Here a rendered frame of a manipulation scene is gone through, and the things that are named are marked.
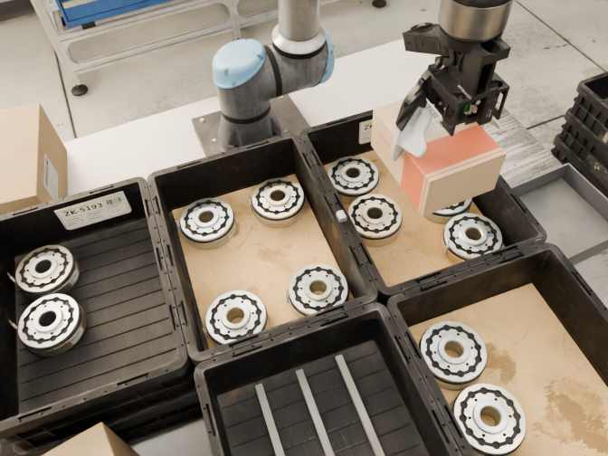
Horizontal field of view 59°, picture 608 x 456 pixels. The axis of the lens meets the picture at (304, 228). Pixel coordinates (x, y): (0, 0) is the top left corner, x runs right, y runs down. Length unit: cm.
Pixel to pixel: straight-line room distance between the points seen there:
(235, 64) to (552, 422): 87
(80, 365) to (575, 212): 104
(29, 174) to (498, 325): 96
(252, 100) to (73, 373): 65
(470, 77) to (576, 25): 262
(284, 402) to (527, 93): 214
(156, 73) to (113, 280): 196
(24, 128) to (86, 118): 140
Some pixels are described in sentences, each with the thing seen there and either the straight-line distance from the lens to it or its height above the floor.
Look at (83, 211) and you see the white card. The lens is 107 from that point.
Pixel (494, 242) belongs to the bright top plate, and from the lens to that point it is 101.
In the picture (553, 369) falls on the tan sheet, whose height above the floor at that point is 83.
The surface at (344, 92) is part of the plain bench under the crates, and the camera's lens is 151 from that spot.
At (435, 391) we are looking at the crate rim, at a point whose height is 93.
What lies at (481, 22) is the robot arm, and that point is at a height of 132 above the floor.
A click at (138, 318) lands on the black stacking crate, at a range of 99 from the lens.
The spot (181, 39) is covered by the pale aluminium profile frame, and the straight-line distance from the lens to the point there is 286.
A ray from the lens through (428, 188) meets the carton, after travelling 73.
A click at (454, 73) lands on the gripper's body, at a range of 69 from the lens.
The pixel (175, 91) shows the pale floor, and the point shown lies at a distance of 275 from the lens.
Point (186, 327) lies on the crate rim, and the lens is 83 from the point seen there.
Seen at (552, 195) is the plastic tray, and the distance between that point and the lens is 133.
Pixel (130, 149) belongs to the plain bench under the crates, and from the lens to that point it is 145.
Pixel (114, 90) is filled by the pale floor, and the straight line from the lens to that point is 287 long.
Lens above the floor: 165
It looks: 53 degrees down
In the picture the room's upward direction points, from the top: 5 degrees counter-clockwise
